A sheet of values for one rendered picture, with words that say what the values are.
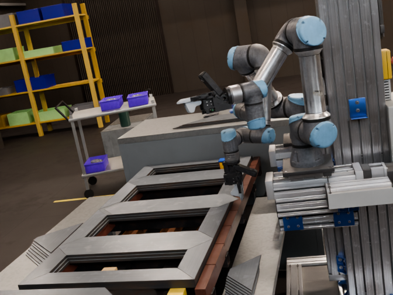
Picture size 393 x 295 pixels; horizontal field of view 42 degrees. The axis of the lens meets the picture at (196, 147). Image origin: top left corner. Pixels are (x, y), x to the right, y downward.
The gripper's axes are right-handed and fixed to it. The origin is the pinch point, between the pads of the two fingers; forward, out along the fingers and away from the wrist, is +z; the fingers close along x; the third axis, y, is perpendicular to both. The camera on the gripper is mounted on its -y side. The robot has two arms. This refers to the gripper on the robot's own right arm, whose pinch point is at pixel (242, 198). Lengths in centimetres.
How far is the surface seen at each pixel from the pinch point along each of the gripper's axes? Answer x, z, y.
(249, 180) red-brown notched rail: -34.4, 3.0, 1.9
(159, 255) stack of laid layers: 54, 2, 28
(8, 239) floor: -162, 86, 272
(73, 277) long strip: 73, 0, 57
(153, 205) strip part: -0.6, 0.5, 48.1
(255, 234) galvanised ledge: 5.8, 17.5, -4.5
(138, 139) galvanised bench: -81, -17, 83
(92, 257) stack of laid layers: 54, 2, 59
